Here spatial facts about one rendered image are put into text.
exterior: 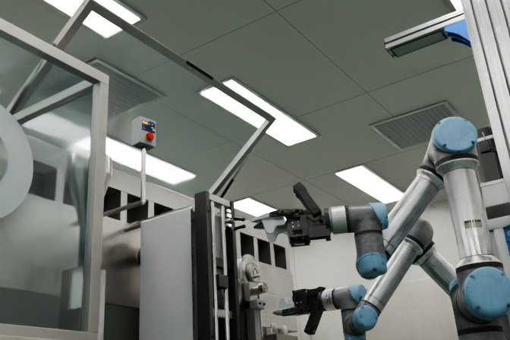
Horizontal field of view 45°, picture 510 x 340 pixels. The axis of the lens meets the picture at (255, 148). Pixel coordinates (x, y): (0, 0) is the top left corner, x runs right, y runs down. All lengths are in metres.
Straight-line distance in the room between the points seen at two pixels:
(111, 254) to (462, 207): 1.26
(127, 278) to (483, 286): 1.29
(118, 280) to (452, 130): 1.29
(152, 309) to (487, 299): 1.13
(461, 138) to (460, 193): 0.15
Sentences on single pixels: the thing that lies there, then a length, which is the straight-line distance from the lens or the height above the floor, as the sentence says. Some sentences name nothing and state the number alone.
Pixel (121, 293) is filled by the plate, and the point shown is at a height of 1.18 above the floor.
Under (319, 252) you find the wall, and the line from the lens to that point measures 7.46.
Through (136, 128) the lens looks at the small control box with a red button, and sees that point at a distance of 2.13.
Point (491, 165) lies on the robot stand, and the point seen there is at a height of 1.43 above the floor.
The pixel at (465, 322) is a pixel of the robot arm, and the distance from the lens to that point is 1.76.
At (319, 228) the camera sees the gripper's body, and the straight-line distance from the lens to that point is 1.66.
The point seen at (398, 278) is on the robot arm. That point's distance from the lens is 2.14.
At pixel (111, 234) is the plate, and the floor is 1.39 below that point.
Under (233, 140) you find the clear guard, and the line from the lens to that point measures 2.71.
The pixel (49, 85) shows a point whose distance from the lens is 1.56.
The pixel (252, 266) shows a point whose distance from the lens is 2.38.
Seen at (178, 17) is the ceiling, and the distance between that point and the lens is 3.50.
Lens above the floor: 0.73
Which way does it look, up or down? 24 degrees up
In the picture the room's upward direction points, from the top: 4 degrees counter-clockwise
